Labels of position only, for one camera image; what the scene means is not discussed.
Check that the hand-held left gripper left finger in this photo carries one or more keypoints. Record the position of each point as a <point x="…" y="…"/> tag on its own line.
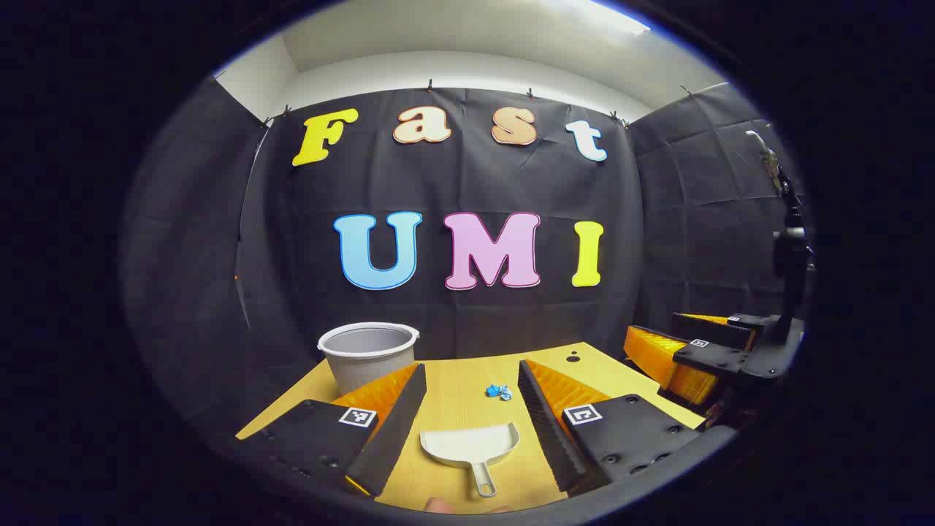
<point x="394" y="424"/>

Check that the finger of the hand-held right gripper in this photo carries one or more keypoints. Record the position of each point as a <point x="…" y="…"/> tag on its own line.
<point x="712" y="356"/>
<point x="730" y="329"/>

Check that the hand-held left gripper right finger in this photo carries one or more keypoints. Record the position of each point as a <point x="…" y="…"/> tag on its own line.
<point x="544" y="424"/>

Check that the grey plastic garbage bin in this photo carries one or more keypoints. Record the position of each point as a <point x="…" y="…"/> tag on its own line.
<point x="365" y="361"/>

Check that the grey plastic dustpan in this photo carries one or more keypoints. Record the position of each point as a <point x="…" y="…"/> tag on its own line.
<point x="467" y="446"/>

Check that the wooden desktop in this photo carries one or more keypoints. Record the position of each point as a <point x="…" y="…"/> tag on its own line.
<point x="467" y="380"/>

